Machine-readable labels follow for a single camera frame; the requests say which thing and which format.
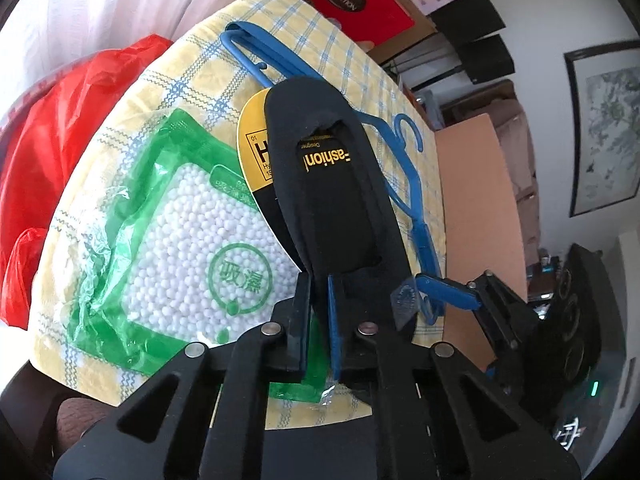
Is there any plain cardboard carton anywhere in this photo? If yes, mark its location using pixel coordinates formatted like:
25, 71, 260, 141
365, 0, 437, 67

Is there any yellow checked tablecloth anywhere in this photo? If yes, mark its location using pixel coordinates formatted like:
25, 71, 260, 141
30, 0, 447, 432

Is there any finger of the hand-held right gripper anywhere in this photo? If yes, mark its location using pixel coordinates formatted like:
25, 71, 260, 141
482, 354, 527, 397
415, 269, 532, 358

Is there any red plastic bag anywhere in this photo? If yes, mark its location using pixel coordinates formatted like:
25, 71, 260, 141
0, 35, 173, 332

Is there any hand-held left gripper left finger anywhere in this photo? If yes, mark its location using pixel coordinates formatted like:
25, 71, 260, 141
52, 274, 314, 480

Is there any yellow and black insole card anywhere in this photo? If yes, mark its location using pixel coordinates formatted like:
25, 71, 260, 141
235, 89, 302, 267

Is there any large red gift box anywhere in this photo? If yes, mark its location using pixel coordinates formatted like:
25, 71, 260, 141
281, 0, 416, 47

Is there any framed ink wall painting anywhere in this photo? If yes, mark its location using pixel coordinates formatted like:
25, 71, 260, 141
564, 42, 640, 218

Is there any green dehumidifier bead packet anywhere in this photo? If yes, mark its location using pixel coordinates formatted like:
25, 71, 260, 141
67, 107, 332, 404

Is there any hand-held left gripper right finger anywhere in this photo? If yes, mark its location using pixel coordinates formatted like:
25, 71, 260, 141
327, 274, 583, 480

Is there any blue plastic clothes hanger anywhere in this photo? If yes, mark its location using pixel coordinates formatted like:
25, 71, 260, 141
219, 21, 447, 323

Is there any brown sofa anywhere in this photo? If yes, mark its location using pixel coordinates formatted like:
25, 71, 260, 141
440, 80, 542, 301

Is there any white sheer curtain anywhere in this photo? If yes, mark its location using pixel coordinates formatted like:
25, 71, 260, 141
0, 0, 311, 106

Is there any brown cardboard box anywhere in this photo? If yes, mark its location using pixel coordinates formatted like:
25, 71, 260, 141
434, 114, 529, 376

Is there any brown woven chair seat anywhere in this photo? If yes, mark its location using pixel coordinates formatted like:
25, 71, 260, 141
54, 397, 118, 463

